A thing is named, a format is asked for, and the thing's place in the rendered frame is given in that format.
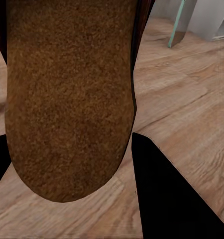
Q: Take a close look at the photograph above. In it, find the sandal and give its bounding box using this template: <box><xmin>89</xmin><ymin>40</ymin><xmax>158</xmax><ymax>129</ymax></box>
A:
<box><xmin>0</xmin><ymin>0</ymin><xmax>156</xmax><ymax>203</ymax></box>

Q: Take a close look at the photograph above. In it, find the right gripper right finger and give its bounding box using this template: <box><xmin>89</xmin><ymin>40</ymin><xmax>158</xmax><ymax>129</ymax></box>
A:
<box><xmin>131</xmin><ymin>132</ymin><xmax>224</xmax><ymax>239</ymax></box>

